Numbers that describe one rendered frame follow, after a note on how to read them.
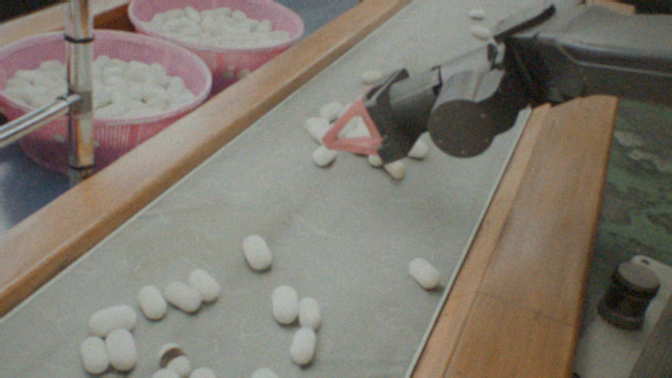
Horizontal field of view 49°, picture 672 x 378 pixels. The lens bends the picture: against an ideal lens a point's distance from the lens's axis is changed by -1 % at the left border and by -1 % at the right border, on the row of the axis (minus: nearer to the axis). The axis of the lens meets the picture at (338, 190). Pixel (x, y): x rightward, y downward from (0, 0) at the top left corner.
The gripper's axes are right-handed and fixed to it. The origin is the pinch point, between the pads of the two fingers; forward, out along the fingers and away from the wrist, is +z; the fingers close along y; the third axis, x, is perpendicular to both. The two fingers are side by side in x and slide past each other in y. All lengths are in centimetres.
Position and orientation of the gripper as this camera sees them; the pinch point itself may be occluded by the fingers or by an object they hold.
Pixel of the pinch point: (331, 140)
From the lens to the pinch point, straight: 78.3
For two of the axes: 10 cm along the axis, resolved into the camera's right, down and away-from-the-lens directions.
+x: 4.7, 8.5, 2.5
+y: -3.6, 4.4, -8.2
